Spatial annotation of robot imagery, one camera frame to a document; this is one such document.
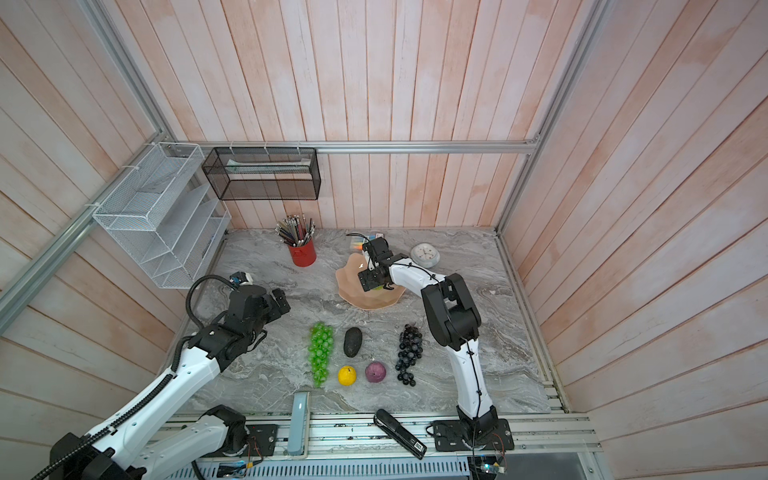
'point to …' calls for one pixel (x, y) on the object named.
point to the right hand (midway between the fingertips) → (373, 275)
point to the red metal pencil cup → (305, 255)
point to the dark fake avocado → (352, 341)
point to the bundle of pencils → (295, 230)
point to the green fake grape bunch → (320, 343)
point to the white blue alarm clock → (425, 255)
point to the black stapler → (400, 433)
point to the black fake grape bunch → (410, 350)
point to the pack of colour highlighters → (357, 242)
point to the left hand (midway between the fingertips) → (272, 304)
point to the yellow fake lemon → (347, 375)
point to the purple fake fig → (375, 372)
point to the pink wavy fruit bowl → (351, 289)
